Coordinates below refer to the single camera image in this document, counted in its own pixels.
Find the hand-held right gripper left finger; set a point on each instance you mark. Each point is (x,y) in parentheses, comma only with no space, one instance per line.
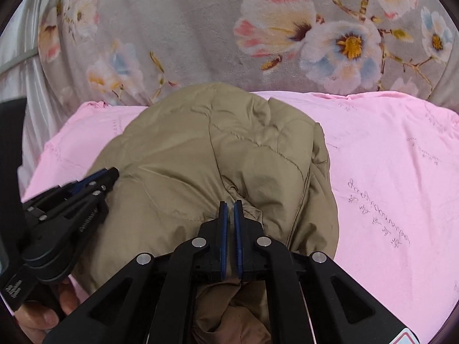
(224,238)

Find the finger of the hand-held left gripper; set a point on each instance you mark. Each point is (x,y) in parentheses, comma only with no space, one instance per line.
(89,179)
(82,200)

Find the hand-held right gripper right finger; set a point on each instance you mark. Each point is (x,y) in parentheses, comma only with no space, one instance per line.
(238,238)

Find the khaki quilted puffer jacket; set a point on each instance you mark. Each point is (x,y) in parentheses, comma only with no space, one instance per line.
(179,168)

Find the person's left hand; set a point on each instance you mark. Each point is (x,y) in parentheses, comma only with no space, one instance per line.
(39,320)

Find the white satin cloth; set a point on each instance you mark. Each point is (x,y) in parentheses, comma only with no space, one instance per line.
(36,93)

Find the pink quilt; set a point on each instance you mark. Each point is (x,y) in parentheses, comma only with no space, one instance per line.
(387,204)

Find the grey floral blanket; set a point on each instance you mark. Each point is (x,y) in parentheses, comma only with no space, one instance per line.
(200,25)

